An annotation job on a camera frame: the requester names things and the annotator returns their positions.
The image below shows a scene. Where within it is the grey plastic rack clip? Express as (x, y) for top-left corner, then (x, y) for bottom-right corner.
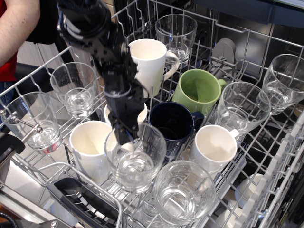
(210, 38), (236, 79)

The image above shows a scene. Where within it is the black rack handle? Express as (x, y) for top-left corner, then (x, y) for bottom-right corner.
(47, 177), (118, 228)

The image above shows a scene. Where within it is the metal clamp with screw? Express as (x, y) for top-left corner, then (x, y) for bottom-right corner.
(0, 115), (43, 170)

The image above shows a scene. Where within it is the green mug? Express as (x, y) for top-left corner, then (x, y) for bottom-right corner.
(172, 69), (227, 116)

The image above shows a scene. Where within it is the grey wire dishwasher rack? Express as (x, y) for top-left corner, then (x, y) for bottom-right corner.
(0, 0), (304, 228)

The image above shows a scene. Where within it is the white cup under gripper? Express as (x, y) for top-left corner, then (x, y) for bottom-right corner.
(104, 104), (148, 128)

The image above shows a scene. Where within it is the white cup front left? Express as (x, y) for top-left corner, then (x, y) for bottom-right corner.
(69, 121), (112, 185)

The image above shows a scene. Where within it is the tall white mug back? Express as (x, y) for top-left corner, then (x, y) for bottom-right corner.
(129, 38), (180, 98)

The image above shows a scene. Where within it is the white cup lower rack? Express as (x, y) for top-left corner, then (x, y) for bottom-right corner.
(235, 173), (263, 208)

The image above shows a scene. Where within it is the person forearm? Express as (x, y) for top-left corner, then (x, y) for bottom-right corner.
(0, 0), (40, 66)

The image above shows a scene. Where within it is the clear glass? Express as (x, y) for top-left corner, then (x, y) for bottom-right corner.
(262, 54), (304, 115)
(155, 14), (198, 69)
(215, 81), (271, 142)
(1, 92), (62, 154)
(154, 160), (216, 225)
(50, 62), (97, 118)
(104, 123), (167, 193)

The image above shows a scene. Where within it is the dark blue mug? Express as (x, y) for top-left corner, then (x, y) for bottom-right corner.
(149, 102), (204, 165)

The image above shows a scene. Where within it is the white mug right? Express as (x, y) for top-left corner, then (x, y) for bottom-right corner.
(189, 124), (239, 178)

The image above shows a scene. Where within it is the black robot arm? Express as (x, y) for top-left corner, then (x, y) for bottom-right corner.
(57, 0), (144, 145)

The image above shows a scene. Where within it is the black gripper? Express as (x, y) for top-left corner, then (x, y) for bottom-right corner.
(104, 80), (144, 145)

